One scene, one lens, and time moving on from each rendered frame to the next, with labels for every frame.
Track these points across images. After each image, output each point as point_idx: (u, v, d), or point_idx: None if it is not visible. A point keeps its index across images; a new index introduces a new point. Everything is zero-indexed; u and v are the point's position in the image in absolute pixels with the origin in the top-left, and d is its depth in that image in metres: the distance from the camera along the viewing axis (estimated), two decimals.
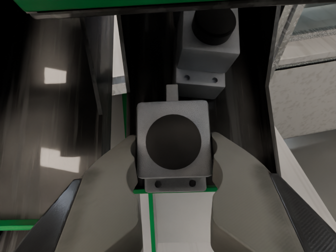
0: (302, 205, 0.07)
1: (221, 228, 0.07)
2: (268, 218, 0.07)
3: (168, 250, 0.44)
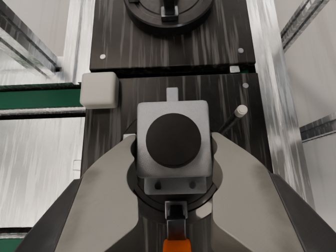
0: (302, 205, 0.07)
1: (221, 228, 0.07)
2: (268, 218, 0.07)
3: None
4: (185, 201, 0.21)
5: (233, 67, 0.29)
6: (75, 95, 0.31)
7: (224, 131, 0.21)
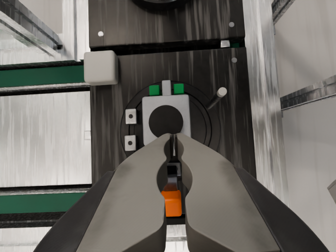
0: (267, 194, 0.08)
1: (197, 231, 0.07)
2: (239, 212, 0.07)
3: None
4: (178, 162, 0.26)
5: (223, 41, 0.31)
6: (78, 72, 0.33)
7: (211, 105, 0.25)
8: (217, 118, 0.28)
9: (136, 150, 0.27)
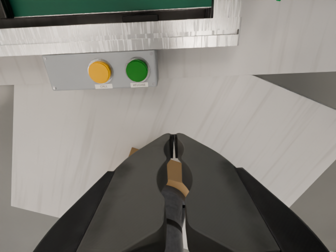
0: (267, 194, 0.08)
1: (197, 231, 0.07)
2: (239, 212, 0.07)
3: None
4: None
5: None
6: None
7: None
8: None
9: None
